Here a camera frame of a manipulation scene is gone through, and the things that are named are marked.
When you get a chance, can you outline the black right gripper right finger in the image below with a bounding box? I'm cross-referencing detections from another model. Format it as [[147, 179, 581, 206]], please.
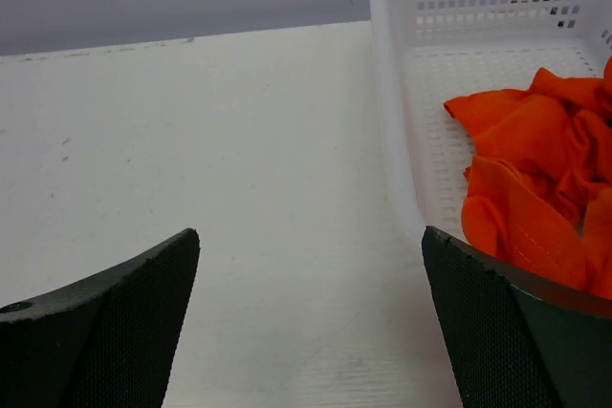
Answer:
[[421, 226, 611, 407]]

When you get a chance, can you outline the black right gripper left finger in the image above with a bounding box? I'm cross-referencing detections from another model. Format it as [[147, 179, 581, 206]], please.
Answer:
[[1, 228, 200, 407]]

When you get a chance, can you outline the orange t shirt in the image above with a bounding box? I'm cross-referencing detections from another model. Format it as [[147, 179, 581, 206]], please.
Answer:
[[445, 69, 611, 298]]

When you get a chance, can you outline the white plastic laundry basket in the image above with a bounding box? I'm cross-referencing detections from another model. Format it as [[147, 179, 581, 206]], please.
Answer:
[[370, 0, 611, 243]]

